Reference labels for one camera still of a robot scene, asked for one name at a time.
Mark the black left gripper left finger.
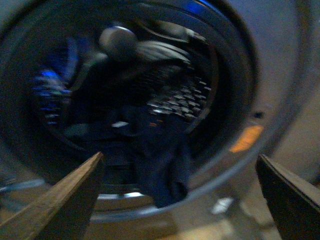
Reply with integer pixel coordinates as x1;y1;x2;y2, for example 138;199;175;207
0;152;104;240

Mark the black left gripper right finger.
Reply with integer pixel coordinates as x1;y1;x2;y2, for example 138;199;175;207
256;155;320;240

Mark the dark blue garment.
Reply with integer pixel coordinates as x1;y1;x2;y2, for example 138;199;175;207
65;62;191;208

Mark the grey front-load washing machine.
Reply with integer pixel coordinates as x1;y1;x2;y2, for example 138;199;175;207
0;0;320;238

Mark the white tape label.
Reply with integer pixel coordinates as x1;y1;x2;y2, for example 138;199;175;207
210;197;234;215

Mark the orange warning sticker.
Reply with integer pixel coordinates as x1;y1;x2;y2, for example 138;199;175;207
229;125;264;153

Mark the steel perforated washer drum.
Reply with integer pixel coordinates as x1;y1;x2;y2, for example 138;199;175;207
31;20;219;135

